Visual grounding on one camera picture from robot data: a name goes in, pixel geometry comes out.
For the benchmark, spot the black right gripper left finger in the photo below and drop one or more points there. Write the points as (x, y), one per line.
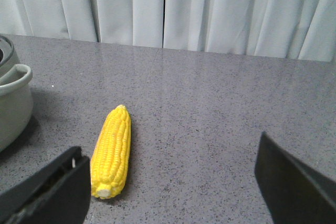
(58, 193)

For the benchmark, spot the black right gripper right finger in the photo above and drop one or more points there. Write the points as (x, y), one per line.
(293, 191)

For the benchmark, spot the yellow corn cob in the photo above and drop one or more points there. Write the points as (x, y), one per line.
(110, 159)

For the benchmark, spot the pale green electric cooking pot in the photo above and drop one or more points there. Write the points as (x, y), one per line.
(16, 98)

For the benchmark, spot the white pleated curtain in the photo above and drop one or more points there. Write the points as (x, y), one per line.
(295, 29)

